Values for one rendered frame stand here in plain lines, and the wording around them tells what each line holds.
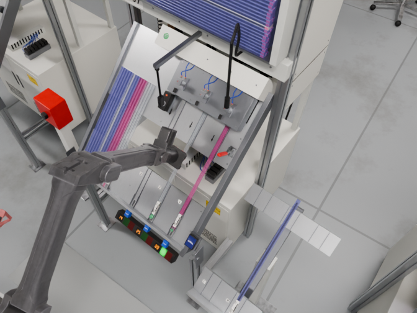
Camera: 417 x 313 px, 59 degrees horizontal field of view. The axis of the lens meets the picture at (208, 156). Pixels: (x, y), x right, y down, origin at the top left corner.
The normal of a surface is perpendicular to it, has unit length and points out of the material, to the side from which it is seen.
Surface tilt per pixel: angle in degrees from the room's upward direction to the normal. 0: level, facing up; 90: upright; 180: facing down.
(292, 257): 0
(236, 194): 0
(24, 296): 37
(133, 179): 44
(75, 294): 0
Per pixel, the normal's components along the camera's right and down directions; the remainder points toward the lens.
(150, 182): -0.42, 0.01
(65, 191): -0.22, -0.02
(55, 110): 0.79, 0.50
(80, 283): 0.02, -0.59
